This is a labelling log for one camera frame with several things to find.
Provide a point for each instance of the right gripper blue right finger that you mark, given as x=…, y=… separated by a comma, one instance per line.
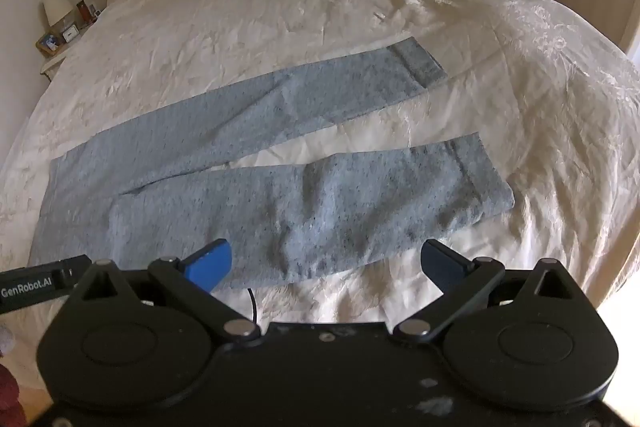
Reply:
x=443, y=266

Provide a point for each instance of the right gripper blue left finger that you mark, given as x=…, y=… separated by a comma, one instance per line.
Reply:
x=209, y=266

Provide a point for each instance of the light blue speckled pants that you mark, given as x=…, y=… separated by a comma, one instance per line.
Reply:
x=168, y=182

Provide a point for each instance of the white embroidered bedspread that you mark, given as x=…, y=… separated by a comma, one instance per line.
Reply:
x=326, y=140

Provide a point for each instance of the left cream nightstand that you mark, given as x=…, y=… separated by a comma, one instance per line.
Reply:
x=52, y=64

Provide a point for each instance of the small white clock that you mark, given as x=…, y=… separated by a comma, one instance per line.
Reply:
x=70, y=33

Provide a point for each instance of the white table lamp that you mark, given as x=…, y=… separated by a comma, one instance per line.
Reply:
x=57, y=10

